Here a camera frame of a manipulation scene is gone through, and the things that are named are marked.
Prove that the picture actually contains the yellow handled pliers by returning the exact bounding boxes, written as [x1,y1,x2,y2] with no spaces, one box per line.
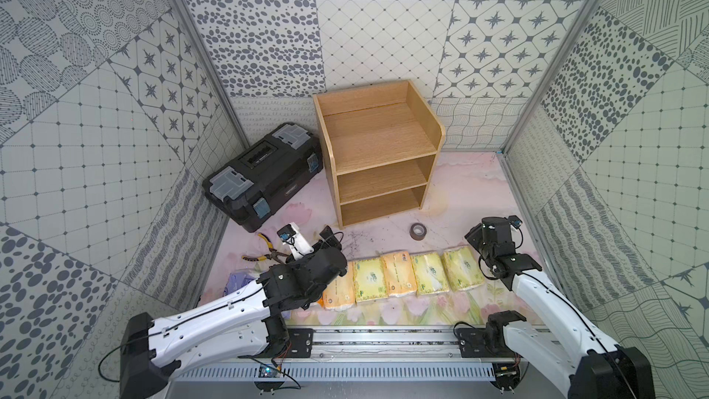
[241,232,293,264]

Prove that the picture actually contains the wooden shelf unit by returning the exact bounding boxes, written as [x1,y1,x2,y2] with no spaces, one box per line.
[312,81,446,227]

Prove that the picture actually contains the grey tape roll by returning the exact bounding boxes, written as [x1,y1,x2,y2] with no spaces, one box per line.
[409,223,428,241]

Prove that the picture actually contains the purple tissue pack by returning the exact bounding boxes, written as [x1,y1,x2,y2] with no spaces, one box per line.
[223,270,258,297]

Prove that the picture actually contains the black plastic toolbox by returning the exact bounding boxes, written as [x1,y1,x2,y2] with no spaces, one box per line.
[202,122,323,233]

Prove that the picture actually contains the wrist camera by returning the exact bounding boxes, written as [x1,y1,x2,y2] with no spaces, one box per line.
[507,215,523,230]
[277,223,314,260]

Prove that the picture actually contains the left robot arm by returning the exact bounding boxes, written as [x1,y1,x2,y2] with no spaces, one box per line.
[118,224,348,398]

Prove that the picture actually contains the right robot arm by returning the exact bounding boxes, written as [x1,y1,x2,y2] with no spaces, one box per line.
[465,215,655,398]

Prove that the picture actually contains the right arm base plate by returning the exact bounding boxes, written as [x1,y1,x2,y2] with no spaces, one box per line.
[452,323,519,358]

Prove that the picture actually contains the beige tissue pack shelf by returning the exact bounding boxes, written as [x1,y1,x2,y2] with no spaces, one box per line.
[321,276,356,311]

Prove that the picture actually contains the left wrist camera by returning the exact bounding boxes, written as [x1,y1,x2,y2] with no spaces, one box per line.
[277,223,314,260]

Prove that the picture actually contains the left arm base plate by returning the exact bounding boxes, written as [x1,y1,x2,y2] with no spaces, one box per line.
[241,328,315,359]

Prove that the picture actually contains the green tissue pack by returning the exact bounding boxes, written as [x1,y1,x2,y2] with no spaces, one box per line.
[442,246,486,292]
[412,252,451,296]

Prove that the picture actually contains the green tissue pack shelf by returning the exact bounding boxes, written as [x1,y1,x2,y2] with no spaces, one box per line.
[354,258,387,303]

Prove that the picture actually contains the aluminium mounting rail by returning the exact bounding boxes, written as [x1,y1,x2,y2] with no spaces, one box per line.
[156,323,615,365]

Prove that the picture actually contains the yellow tissue pack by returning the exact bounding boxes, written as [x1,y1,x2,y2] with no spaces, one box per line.
[381,250,417,297]

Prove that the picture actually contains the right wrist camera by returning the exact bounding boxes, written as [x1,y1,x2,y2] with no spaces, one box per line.
[507,215,523,230]

